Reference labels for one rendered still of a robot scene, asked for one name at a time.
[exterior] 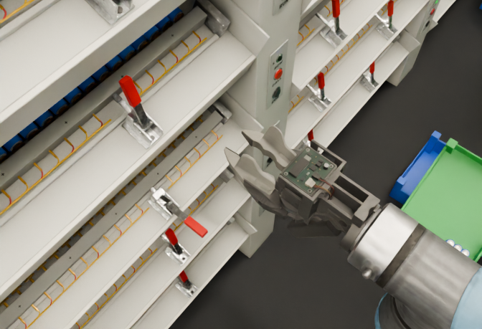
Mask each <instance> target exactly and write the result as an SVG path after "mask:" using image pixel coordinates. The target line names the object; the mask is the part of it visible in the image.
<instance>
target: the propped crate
mask: <svg viewBox="0 0 482 329"><path fill-rule="evenodd" d="M401 210H402V211H403V212H405V213H406V214H408V215H409V216H411V217H412V218H413V219H415V220H416V221H418V222H419V223H420V224H421V225H423V226H424V227H425V228H426V229H429V230H430V231H431V232H433V233H434V234H436V235H437V236H439V237H440V238H441V239H443V240H447V239H452V240H453V241H454V242H455V244H459V245H461V246H462V249H467V250H468V251H469V252H470V255H469V256H468V257H469V258H471V259H472V260H473V261H475V262H477V261H478V260H479V259H480V257H481V255H482V158H480V157H478V156H477V155H475V154H474V153H471V152H470V151H468V150H466V149H465V148H463V147H462V146H460V145H458V142H457V141H456V140H453V139H452V138H450V139H449V141H448V142H447V143H446V145H445V146H444V148H443V149H442V150H441V152H440V154H439V155H438V157H437V158H436V159H435V161H434V162H433V164H432V165H431V167H430V168H429V169H428V170H427V172H426V174H425V175H424V176H423V178H422V179H421V181H420V182H419V184H418V185H417V186H416V188H415V190H414V191H413V192H412V193H411V195H410V197H409V198H408V200H407V201H406V202H405V204H404V205H403V207H402V208H401Z"/></svg>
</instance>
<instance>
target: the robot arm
mask: <svg viewBox="0 0 482 329"><path fill-rule="evenodd" d="M241 134H242V135H243V136H244V137H245V139H246V140H247V142H248V143H249V144H250V145H251V146H253V147H256V148H258V149H259V150H260V151H261V152H262V154H263V155H264V156H268V157H270V158H271V159H272V160H273V161H274V162H275V165H276V167H277V168H278V169H279V170H280V171H282V172H281V173H280V175H279V176H278V179H277V180H276V181H275V178H274V176H272V175H270V174H269V173H267V172H263V171H262V170H261V169H260V167H259V165H258V164H257V161H256V160H255V159H254V158H252V157H251V156H249V155H248V154H242V156H241V157H239V154H237V153H236V152H234V151H232V150H230V149H229V148H227V147H225V149H224V152H225V156H226V158H227V161H228V163H229V165H230V167H231V168H232V170H233V171H234V172H235V174H236V176H237V177H238V178H239V180H240V181H241V182H242V184H243V185H244V187H245V188H246V189H247V191H248V192H249V194H250V195H251V196H252V197H253V198H254V200H255V201H256V202H257V203H258V204H259V205H260V206H261V207H263V208H264V209H265V210H267V211H269V212H271V213H274V214H277V215H278V216H280V217H281V218H282V219H285V218H286V217H287V216H288V217H290V218H292V220H291V222H290V223H289V224H288V226H287V229H288V231H289V232H290V233H291V234H292V235H293V236H294V237H296V238H307V237H337V236H339V235H340V233H341V232H343V233H345V234H346V235H345V236H344V238H343V239H342V241H341V243H340V245H339V246H340V247H341V248H342V249H344V250H345V251H346V252H349V251H350V250H351V253H350V254H349V256H348V259H347V260H348V262H349V263H350V264H352V265H353V266H354V267H356V268H357V269H358V270H359V271H361V272H362V276H363V277H364V278H365V279H369V278H370V279H371V280H373V281H374V282H375V283H376V284H377V285H379V286H380V287H382V288H383V290H385V291H386V292H387V293H386V294H385V295H384V296H383V297H382V299H381V300H380V302H379V306H378V308H377V310H376V313H375V318H374V322H375V328H376V329H482V266H480V265H479V264H478V263H477V262H475V261H473V260H472V259H471V258H469V257H468V256H466V255H465V254H464V253H462V252H460V251H459V250H457V249H456V248H455V247H453V246H452V245H450V244H448V243H447V242H446V241H445V240H443V239H441V238H440V237H439V236H437V235H436V234H434V233H433V232H431V231H430V230H429V229H426V228H425V227H424V226H423V225H421V224H420V223H419V222H418V221H416V220H415V219H413V218H412V217H411V216H409V215H408V214H406V213H405V212H403V211H402V210H401V209H399V208H397V207H396V206H395V205H394V204H392V203H388V204H386V205H385V206H384V208H383V209H381V207H382V206H380V205H379V202H380V200H379V199H378V198H377V197H376V196H374V195H372V194H371V193H369V192H368V191H367V190H365V189H363V188H362V187H361V186H360V185H358V184H357V183H355V182H353V181H352V180H351V179H350V178H348V177H346V176H345V175H344V174H342V173H343V171H344V168H345V166H346V161H345V160H343V159H342V158H340V157H338V156H337V155H336V154H334V153H332V152H331V151H330V150H329V149H327V148H325V147H324V146H322V145H321V144H320V143H318V142H316V141H315V140H314V139H312V140H311V144H310V146H305V147H304V148H303V149H302V150H301V151H299V150H295V149H291V148H289V147H288V146H287V144H286V143H285V139H284V137H283V133H282V132H281V131H280V130H279V129H278V128H277V127H275V126H270V127H269V128H268V130H267V131H266V133H265V134H263V133H259V132H256V131H252V130H243V131H242V132H241ZM318 148H320V149H322V150H323V151H325V152H327V153H328V154H329V155H331V156H332V157H334V158H335V161H334V163H333V162H332V161H330V160H329V159H327V158H326V157H324V156H323V155H321V154H320V153H319V152H318Z"/></svg>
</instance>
